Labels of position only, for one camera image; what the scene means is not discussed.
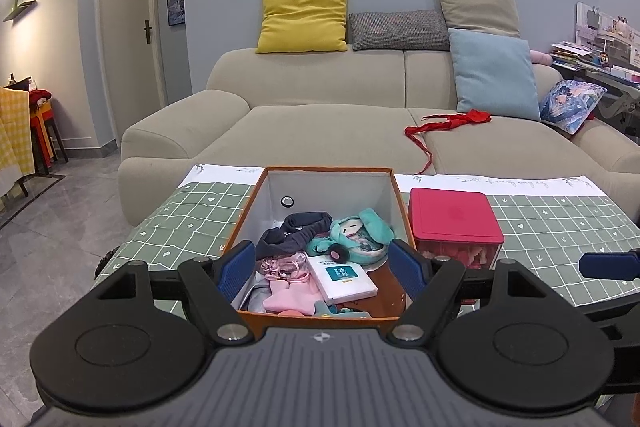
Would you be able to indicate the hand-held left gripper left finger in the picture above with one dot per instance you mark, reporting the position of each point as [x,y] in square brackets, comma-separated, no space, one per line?
[237,272]

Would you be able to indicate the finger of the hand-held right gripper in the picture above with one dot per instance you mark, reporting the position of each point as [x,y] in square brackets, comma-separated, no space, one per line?
[622,327]
[607,266]

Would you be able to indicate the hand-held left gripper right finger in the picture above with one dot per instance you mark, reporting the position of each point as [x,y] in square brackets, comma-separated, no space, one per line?
[407,269]

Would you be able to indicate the silver grey cloth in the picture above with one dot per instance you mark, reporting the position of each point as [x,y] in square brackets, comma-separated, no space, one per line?
[255,297]

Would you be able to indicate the teal headband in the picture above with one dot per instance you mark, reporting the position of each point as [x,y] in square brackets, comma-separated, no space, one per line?
[370,227]

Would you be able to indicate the pink cloth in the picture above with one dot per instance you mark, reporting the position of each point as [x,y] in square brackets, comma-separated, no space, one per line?
[290,297]

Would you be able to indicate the white tissue packet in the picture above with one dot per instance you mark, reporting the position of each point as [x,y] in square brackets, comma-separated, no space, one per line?
[340,279]

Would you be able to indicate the dark blue headband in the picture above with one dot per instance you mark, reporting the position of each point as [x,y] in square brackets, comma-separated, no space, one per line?
[295,227]

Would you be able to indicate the red box with clear window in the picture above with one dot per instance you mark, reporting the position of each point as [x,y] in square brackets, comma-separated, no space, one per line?
[450,212]

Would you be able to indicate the beige sofa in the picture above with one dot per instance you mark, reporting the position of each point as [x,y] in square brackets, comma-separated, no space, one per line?
[325,132]

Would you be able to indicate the cartoon print pillow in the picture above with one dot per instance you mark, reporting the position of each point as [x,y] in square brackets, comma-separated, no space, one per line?
[570,104]

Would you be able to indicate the grey desk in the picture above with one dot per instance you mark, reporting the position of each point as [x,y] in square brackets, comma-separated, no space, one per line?
[615,77]

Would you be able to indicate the small figurine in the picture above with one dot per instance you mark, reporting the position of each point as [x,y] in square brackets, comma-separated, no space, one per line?
[603,60]

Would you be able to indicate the stack of books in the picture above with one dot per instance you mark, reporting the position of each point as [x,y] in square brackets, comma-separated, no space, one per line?
[570,54]

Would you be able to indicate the light blue pillow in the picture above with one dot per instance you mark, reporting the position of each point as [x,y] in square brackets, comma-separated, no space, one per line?
[492,72]

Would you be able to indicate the white desk organizer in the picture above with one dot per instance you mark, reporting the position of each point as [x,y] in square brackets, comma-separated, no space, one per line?
[620,42]

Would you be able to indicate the stacked plastic stools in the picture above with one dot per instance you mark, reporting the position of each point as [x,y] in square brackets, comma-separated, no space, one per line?
[47,132]

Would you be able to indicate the grey woven pillow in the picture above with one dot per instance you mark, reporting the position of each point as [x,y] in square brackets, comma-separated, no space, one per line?
[400,32]

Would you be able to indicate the yellow pillow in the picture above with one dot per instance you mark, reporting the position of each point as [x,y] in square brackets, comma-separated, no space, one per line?
[300,17]

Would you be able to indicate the yellow checked cloth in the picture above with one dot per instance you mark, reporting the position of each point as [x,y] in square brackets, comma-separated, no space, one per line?
[12,132]

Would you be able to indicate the beige pillow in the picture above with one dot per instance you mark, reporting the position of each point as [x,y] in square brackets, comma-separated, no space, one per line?
[475,7]

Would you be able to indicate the white door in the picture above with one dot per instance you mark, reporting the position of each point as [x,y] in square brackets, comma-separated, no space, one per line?
[130,7]

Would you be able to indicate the small wall shelf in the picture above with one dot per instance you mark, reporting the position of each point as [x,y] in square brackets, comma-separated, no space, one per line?
[20,9]

